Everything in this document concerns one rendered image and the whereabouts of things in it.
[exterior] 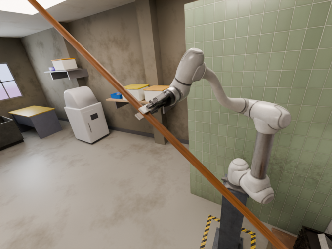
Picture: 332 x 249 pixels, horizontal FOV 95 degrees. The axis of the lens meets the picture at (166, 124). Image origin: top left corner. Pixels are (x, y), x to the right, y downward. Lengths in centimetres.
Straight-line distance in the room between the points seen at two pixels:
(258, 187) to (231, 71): 108
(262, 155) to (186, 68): 77
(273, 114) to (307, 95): 78
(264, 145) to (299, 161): 94
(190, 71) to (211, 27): 104
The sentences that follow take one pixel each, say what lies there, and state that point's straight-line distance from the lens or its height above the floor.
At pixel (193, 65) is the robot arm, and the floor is 210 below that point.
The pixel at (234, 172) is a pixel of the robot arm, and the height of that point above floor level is 120.
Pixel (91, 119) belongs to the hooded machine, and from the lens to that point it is 472.
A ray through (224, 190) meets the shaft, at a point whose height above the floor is 168.
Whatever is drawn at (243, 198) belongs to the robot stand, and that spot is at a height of 95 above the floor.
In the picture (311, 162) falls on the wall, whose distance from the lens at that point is 210.
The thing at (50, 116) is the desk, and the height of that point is 60.
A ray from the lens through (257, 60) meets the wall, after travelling 172.
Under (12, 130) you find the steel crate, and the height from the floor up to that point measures 49.
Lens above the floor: 216
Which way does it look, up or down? 24 degrees down
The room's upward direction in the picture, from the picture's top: 6 degrees counter-clockwise
